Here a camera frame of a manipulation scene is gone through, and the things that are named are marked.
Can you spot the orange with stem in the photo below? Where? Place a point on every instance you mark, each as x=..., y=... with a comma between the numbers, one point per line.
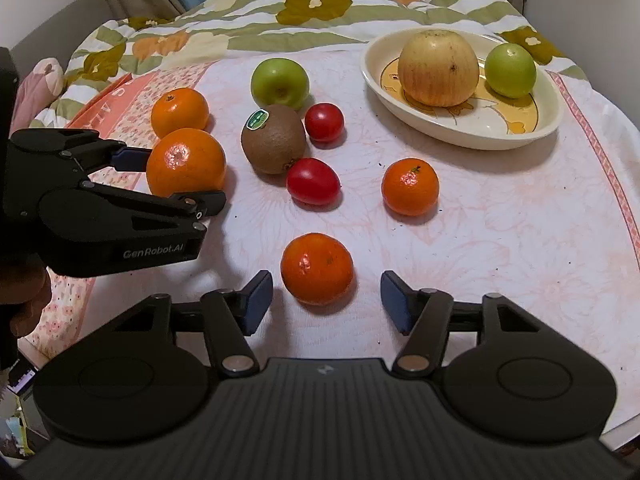
x=177, y=109

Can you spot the cream oval cartoon dish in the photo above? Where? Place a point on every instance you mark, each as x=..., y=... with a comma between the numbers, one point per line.
x=486, y=121

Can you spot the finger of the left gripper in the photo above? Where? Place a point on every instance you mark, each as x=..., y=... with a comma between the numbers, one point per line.
x=131, y=159
x=202, y=204

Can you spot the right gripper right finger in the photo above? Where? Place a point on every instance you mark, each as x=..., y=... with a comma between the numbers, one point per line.
x=421, y=315

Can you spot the large orange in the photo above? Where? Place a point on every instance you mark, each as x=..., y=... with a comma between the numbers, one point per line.
x=186, y=160

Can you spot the brown kiwi with sticker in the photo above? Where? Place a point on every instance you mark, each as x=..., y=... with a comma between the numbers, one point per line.
x=273, y=139

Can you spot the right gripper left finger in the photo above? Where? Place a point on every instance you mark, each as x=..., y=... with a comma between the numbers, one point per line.
x=230, y=316

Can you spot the large yellow-red apple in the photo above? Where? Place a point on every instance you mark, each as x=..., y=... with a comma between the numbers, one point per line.
x=438, y=68

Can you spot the grey bed headboard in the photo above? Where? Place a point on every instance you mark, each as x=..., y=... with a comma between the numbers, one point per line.
x=60, y=35

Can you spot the striped floral quilt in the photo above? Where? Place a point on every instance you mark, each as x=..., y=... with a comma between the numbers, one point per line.
x=217, y=28

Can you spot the red cherry tomato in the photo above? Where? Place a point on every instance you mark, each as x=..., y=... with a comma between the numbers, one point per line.
x=313, y=182
x=324, y=122

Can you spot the person's left hand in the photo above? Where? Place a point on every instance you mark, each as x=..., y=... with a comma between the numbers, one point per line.
x=27, y=292

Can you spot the pink plush pillow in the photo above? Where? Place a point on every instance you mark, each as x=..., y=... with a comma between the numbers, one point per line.
x=37, y=91

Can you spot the pink floral tablecloth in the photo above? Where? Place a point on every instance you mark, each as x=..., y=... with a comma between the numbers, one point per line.
x=553, y=226

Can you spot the green apple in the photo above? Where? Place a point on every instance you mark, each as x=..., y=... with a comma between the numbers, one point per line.
x=510, y=71
x=280, y=81

